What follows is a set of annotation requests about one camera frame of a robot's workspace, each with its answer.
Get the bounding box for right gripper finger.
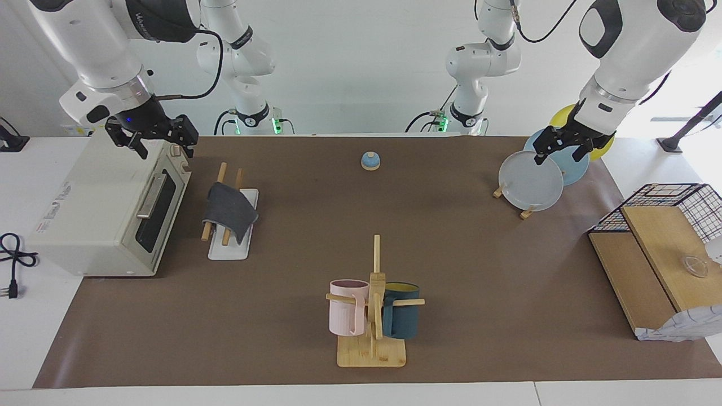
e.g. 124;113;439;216
106;126;148;160
174;115;199;158

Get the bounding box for purple and grey towel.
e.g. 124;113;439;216
202;182;259;245

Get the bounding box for wooden plate rack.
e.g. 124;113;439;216
492;182;535;220

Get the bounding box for white towel rack wooden bars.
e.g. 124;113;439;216
201;162;259;261

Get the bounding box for light blue plate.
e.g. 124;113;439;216
523;129;590;187

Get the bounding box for yellow plate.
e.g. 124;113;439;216
550;104;615;161

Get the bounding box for grey plate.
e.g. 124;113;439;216
498;150;565;212

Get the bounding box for white power strip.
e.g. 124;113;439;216
61;121;107;137

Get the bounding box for cream toaster oven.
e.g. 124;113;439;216
27;130;192;277

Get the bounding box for black desk clamp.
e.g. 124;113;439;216
0;116;30;153

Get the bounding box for light wooden board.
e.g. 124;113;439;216
620;206;722;314

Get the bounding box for brown wooden board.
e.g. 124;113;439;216
588;231;677;333

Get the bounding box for clear glass lid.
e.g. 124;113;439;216
680;254;708;278

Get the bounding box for brown table mat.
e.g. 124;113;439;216
33;135;722;389

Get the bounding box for white patterned cloth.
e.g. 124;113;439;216
635;304;722;342

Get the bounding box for dark teal mug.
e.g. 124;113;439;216
382;282;421;339

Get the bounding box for pink mug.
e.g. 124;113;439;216
329;279;370;337

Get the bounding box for wooden mug tree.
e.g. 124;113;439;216
325;235;425;368

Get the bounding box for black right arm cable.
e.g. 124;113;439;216
153;28;225;101

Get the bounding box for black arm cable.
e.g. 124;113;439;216
510;0;582;43
153;28;225;101

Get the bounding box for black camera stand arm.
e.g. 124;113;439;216
657;90;722;154

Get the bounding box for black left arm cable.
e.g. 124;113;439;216
510;0;582;43

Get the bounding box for black wire basket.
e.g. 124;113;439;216
587;183;722;243

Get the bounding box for black left base cable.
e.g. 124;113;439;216
405;83;459;134

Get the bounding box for black power cable with plug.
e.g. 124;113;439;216
0;233;39;299

